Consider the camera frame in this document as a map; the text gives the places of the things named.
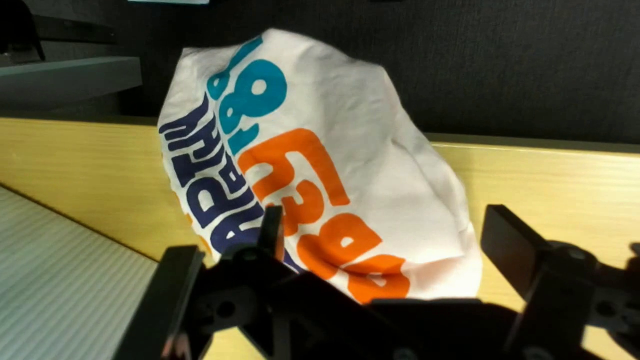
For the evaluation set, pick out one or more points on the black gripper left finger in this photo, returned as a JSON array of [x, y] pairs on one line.
[[220, 301]]

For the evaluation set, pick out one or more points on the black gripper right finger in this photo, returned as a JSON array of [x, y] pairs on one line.
[[572, 301]]

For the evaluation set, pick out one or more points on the white printed shirt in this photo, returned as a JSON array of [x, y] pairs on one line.
[[373, 132]]

